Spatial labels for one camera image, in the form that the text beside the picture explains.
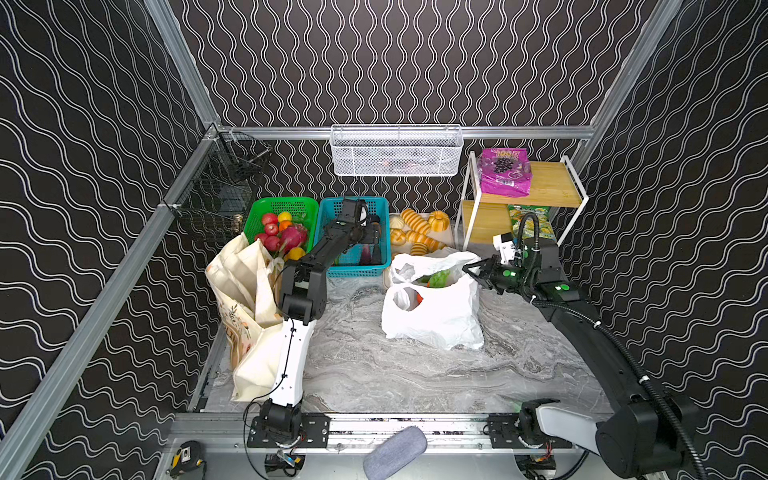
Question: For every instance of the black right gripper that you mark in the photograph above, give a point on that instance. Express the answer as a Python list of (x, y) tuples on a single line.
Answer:
[(495, 276)]

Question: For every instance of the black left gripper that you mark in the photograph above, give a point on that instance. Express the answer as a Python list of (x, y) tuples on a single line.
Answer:
[(360, 227)]

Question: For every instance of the green cabbage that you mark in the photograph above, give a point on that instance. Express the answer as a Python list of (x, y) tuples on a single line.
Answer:
[(438, 279)]

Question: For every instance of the white plastic bag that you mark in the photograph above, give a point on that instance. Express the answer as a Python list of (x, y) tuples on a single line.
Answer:
[(442, 318)]

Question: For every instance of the cream canvas tote bag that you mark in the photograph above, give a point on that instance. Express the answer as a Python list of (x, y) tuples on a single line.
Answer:
[(257, 373)]

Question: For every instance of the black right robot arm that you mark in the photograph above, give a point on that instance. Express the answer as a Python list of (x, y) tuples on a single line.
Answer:
[(650, 428)]

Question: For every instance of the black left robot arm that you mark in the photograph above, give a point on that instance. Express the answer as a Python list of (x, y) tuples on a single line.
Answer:
[(302, 301)]

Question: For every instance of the teal plastic basket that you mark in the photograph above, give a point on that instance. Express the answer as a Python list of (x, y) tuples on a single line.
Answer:
[(347, 264)]

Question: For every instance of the beige bread tray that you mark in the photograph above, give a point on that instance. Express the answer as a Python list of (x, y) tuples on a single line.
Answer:
[(446, 236)]

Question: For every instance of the long striped bread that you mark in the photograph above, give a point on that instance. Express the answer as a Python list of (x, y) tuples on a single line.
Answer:
[(431, 244)]

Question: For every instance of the green plastic basket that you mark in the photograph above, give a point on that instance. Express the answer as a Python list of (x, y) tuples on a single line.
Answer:
[(268, 217)]

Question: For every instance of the green yellow snack bag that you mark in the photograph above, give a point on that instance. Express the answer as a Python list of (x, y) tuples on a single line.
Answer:
[(517, 212)]

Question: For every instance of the pumpkin shaped bread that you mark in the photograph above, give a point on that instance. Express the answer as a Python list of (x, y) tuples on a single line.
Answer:
[(438, 221)]

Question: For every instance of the pink dragon fruit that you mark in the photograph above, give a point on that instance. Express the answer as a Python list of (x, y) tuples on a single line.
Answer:
[(293, 236)]

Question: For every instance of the left purple snack bag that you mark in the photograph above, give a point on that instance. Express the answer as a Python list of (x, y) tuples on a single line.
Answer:
[(505, 171)]

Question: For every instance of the white wooden two-tier shelf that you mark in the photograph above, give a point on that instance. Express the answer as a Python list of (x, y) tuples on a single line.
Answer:
[(481, 215)]

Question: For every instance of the floral canvas tote bag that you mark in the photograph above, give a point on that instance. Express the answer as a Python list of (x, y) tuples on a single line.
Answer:
[(249, 302)]

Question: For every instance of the grey cloth pad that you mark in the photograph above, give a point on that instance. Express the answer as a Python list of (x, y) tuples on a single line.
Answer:
[(395, 453)]

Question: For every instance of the yellow black tape measure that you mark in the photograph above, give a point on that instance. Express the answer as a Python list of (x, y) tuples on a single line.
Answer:
[(187, 459)]

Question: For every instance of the white wire wall basket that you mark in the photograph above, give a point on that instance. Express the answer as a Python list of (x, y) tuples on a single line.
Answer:
[(398, 150)]

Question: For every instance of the black wire wall basket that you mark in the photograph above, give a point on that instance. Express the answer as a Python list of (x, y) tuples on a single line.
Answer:
[(215, 205)]

